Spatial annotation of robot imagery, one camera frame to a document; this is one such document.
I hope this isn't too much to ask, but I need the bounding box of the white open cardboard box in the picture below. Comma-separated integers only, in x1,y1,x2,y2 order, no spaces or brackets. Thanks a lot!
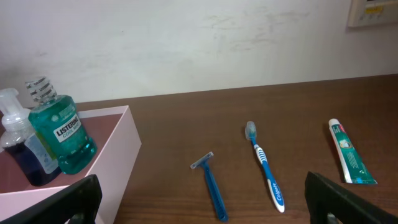
1,106,141,223

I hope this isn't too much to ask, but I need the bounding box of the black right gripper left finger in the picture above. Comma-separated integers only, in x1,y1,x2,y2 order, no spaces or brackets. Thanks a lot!
1,174,103,224

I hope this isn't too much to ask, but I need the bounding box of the blue white toothbrush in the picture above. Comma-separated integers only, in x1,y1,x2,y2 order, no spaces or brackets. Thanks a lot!
245,121,285,213

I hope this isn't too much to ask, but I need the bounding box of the teal mouthwash bottle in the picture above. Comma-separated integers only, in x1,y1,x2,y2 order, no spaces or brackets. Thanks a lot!
25,77,97,175

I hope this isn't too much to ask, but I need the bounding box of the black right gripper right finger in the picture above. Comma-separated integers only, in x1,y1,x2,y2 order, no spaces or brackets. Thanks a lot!
305,172,397,223

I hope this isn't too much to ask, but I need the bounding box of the green white toothpaste tube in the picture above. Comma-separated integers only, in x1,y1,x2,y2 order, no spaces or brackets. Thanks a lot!
328,118,377,185

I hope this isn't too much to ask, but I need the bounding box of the purple foam pump bottle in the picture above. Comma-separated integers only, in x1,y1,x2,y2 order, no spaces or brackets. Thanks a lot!
1,88,61,187

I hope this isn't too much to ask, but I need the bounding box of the blue disposable razor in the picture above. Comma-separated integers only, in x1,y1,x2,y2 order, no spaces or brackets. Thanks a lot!
190,151,229,222

